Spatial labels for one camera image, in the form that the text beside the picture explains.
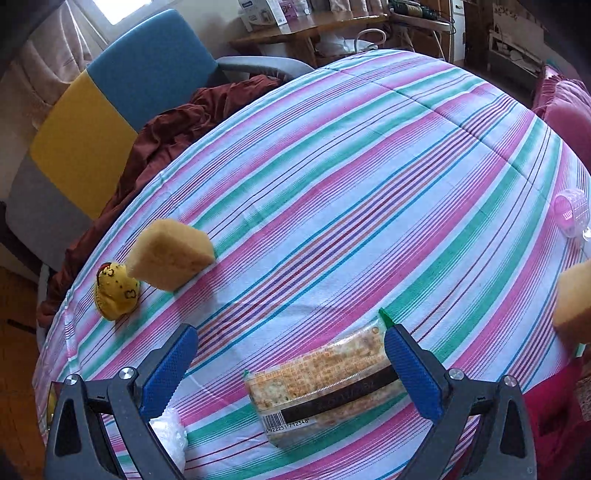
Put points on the grey yellow blue headboard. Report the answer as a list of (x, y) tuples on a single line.
[(73, 165)]

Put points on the striped bed sheet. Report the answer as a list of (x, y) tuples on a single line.
[(386, 181)]

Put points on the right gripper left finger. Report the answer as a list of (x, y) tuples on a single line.
[(143, 392)]

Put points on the pink plastic cup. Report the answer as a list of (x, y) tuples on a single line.
[(571, 212)]

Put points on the cracker packet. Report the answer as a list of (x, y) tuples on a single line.
[(321, 389)]

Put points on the white plastic bag ball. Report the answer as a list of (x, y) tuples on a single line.
[(172, 436)]

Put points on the pink patterned curtain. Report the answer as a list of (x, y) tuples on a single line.
[(49, 60)]

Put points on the wooden desk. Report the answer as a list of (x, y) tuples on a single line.
[(298, 35)]

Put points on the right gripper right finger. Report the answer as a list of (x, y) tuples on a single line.
[(429, 385)]

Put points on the maroon blanket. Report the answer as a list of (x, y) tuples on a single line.
[(159, 142)]

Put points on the yellow sponge block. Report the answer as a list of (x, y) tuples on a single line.
[(571, 318), (167, 254)]

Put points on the pink pillow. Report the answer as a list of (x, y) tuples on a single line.
[(564, 104)]

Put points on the white product box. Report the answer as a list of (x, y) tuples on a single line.
[(262, 13)]

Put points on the yellow knitted sock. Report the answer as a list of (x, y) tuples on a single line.
[(115, 292)]

